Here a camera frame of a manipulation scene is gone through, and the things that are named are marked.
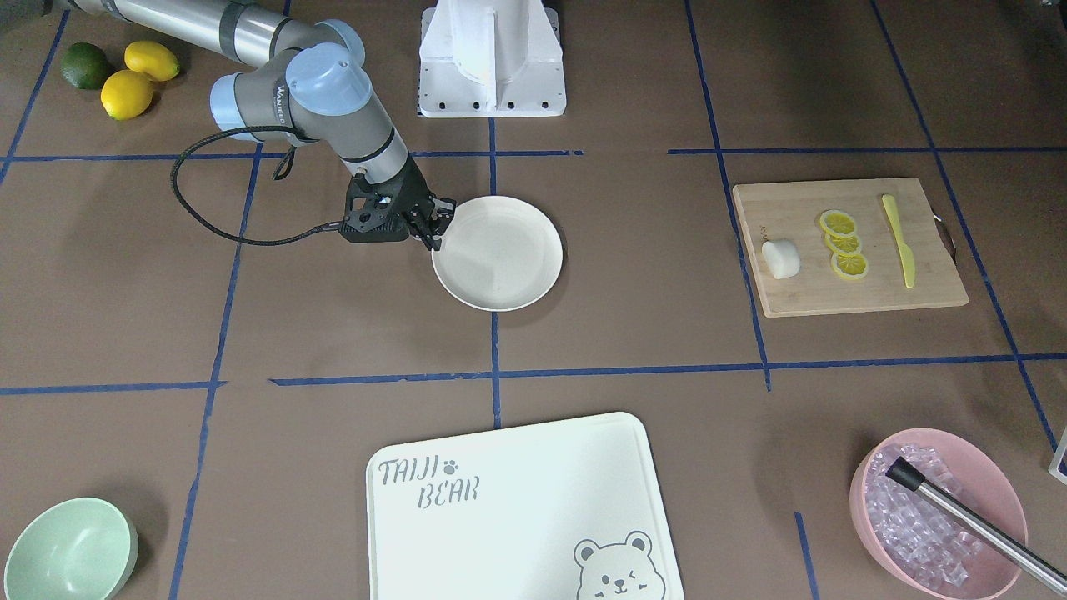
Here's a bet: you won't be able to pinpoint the black braided cable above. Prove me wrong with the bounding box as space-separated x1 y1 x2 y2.
170 126 344 247

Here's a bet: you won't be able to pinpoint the ice cubes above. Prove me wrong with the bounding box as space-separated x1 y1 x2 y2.
864 443 980 593

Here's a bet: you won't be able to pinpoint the white bear serving tray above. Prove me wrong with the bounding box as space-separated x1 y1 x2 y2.
366 412 684 599

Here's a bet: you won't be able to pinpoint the green lime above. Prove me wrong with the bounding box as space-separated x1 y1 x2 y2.
60 42 114 90

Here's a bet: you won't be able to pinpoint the pink bowl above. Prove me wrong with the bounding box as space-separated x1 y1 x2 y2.
849 428 1028 599

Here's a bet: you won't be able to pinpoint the lemon slice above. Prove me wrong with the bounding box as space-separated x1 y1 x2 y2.
823 234 864 256
817 209 857 238
829 252 869 281

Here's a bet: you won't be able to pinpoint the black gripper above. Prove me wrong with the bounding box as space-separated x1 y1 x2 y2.
338 157 457 252

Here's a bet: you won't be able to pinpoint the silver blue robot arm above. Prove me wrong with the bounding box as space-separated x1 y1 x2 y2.
38 1 456 251

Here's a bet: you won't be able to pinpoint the yellow lemon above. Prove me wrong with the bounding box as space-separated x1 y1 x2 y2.
99 72 155 121
123 41 182 83

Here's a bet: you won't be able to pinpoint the bamboo cutting board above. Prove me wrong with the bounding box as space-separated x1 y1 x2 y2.
732 177 969 318

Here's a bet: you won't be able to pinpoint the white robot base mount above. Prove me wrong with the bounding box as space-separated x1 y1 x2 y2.
417 1 568 119

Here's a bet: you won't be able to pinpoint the yellow plastic knife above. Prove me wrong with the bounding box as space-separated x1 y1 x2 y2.
880 193 917 289

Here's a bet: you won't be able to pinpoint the green bowl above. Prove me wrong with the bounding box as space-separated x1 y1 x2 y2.
3 498 138 599

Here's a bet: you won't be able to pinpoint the white round plate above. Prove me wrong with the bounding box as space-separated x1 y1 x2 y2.
432 195 564 312

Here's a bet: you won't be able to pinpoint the steel muddler with black tip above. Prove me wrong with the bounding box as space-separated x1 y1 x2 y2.
883 457 1066 598

